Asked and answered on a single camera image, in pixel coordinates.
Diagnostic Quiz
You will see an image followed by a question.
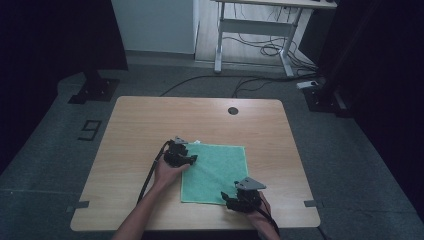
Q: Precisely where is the white power strip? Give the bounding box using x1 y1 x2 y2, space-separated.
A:
296 80 320 91

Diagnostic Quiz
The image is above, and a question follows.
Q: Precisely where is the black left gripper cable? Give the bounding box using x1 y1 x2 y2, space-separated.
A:
136 140 172 205

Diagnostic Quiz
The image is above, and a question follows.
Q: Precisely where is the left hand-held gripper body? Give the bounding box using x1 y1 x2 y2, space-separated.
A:
163 135 192 168

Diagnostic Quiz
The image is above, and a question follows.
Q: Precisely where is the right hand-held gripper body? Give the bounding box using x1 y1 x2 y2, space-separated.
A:
232 177 268 214

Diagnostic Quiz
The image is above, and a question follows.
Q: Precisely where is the long black floor cable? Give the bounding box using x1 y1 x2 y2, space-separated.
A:
159 74 303 98

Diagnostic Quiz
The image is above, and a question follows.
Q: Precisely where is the black stand base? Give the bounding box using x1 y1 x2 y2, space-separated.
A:
68 69 121 105
302 82 354 119

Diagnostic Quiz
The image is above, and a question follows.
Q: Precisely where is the white metal desk frame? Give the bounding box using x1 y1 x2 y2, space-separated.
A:
213 0 338 79

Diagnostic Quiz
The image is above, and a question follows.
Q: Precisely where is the dark curtain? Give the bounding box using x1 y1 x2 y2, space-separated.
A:
0 0 130 174
316 0 424 223

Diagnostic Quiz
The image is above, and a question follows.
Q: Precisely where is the person's right hand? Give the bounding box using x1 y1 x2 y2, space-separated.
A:
245 191 273 232

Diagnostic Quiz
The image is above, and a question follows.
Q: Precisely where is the person's left hand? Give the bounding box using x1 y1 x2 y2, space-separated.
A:
152 155 191 192

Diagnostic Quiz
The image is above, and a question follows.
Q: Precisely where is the tangle of black cables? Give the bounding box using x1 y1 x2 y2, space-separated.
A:
222 33 318 76

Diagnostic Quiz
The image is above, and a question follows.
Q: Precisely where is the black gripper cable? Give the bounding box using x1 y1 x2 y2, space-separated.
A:
243 193 281 236
136 140 172 205

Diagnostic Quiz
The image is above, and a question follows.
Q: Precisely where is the green cloth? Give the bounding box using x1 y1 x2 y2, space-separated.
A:
180 141 250 206

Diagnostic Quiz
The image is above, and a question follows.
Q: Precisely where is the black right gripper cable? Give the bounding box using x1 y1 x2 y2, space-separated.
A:
243 193 281 236

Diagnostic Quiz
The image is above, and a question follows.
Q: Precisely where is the grey tape strip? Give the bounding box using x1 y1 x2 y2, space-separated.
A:
303 199 325 209
65 200 91 213

